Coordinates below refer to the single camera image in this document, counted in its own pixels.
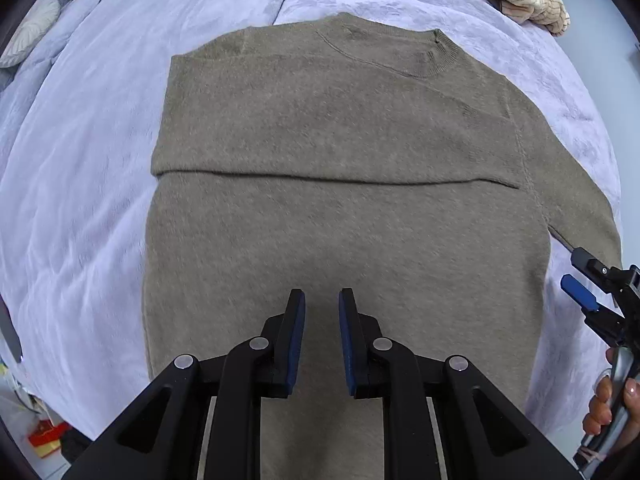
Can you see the person's right hand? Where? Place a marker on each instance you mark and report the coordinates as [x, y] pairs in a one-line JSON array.
[[600, 405]]

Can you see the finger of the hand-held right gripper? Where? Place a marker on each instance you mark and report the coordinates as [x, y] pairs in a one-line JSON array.
[[585, 260], [577, 290]]

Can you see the white leaf-pattern pillow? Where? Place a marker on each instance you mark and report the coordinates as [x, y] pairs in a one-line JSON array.
[[30, 35]]

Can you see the lavender plush blanket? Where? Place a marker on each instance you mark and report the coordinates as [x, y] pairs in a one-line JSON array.
[[90, 185]]

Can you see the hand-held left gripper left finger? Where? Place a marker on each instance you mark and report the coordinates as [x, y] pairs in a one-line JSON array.
[[295, 330]]

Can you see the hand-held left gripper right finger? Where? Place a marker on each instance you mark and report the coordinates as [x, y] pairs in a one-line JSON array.
[[347, 330]]

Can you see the olive-brown knit sweater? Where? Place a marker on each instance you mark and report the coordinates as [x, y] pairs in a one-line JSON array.
[[325, 210]]

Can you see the red box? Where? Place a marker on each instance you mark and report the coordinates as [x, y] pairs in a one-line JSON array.
[[47, 437]]

